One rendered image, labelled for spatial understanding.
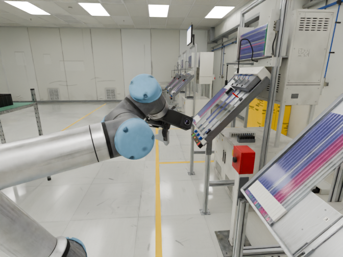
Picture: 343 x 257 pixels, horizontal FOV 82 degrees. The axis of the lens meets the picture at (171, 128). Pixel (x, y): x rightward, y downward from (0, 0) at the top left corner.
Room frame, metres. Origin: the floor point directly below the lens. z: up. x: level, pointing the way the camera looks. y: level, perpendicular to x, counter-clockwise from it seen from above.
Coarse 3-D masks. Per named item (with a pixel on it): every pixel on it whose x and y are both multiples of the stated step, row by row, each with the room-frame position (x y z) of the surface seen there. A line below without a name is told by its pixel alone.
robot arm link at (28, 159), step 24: (120, 120) 0.38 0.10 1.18; (0, 144) 0.31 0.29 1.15; (24, 144) 0.31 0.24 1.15; (48, 144) 0.31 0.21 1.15; (72, 144) 0.32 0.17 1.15; (96, 144) 0.33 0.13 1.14; (120, 144) 0.33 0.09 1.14; (144, 144) 0.35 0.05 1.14; (0, 168) 0.28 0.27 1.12; (24, 168) 0.29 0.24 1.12; (48, 168) 0.30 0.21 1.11; (72, 168) 0.33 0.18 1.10
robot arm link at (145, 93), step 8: (136, 80) 0.50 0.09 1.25; (144, 80) 0.50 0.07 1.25; (152, 80) 0.49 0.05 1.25; (136, 88) 0.49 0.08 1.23; (144, 88) 0.49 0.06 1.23; (152, 88) 0.48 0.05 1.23; (160, 88) 0.52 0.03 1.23; (128, 96) 0.51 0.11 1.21; (136, 96) 0.48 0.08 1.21; (144, 96) 0.48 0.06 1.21; (152, 96) 0.48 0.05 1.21; (160, 96) 0.52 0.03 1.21; (136, 104) 0.49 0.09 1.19; (144, 104) 0.50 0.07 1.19; (152, 104) 0.51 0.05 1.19; (160, 104) 0.54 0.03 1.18; (144, 112) 0.50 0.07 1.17; (152, 112) 0.55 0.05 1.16
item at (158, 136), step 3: (159, 132) 0.70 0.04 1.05; (168, 132) 0.70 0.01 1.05; (156, 135) 0.71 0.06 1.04; (159, 135) 0.71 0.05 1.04; (168, 135) 0.71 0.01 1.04; (156, 138) 0.72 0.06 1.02; (159, 138) 0.72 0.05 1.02; (162, 138) 0.71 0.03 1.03; (168, 138) 0.71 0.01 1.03; (162, 141) 0.72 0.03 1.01; (165, 141) 0.70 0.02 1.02; (168, 141) 0.72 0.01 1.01; (165, 144) 0.72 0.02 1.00
